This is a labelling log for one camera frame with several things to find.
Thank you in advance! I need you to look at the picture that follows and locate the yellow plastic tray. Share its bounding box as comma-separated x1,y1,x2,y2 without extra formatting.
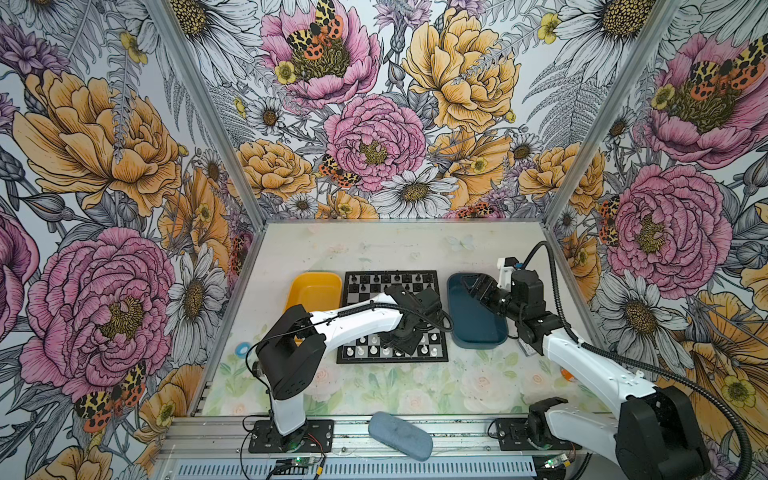
285,272,343,312

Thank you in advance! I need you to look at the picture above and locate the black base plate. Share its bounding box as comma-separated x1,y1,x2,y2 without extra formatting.
248,419,335,454
491,417,538,452

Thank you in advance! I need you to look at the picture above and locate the aluminium front rail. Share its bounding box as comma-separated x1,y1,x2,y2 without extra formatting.
161,412,673,460

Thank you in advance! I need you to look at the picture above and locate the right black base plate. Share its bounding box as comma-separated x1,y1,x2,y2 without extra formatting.
491,417,538,452

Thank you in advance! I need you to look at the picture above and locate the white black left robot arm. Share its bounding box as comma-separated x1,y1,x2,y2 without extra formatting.
246,286,454,440

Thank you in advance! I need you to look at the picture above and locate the teal plastic tray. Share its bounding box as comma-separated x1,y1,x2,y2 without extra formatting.
447,273,509,350

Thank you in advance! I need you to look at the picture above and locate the grey blue oval pouch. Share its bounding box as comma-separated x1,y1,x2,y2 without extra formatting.
368,412,433,461

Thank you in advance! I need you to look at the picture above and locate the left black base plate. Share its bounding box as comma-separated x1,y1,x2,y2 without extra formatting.
248,419,335,454

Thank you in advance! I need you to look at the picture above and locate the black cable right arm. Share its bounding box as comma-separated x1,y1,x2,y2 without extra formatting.
521,239,754,480

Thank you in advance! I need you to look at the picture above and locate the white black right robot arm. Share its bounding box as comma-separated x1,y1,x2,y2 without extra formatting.
462,258,711,479

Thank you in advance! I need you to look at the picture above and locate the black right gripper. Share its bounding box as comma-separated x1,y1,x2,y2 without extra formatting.
460,273,524,322

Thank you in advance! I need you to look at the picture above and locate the black white chessboard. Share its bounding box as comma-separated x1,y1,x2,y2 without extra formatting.
336,270,449,365

